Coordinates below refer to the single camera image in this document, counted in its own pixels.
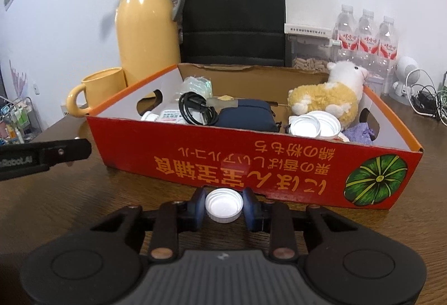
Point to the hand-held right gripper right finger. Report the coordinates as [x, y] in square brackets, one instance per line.
[249, 210]

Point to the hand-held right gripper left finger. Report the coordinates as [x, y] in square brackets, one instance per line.
[198, 210]

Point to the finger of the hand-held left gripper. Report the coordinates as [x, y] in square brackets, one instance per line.
[66, 151]

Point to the orange cardboard box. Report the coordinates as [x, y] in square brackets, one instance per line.
[209, 144]

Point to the yellow mug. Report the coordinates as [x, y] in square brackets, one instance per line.
[104, 88]

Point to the navy zip pouch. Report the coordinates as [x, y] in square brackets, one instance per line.
[248, 116]

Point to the clear bubble wrap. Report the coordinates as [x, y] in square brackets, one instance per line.
[197, 86]

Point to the white and tan plush sheep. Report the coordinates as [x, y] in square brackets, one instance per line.
[324, 98]

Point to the purple fuzzy cloth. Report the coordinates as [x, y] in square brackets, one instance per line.
[361, 133]

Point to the yellow thermos jug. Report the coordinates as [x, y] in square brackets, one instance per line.
[146, 32]

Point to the clear lidded food container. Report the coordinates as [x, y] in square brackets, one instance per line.
[309, 58]

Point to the black paper bag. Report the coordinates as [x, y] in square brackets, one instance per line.
[234, 11]

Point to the small white fan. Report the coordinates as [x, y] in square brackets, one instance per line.
[405, 71]

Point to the black power adapter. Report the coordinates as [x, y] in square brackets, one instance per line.
[426, 98]

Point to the dark green device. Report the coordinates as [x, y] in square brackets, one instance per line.
[444, 81]

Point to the white wall socket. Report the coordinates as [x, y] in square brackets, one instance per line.
[35, 89]

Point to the purple wall decal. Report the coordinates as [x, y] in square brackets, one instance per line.
[18, 81]

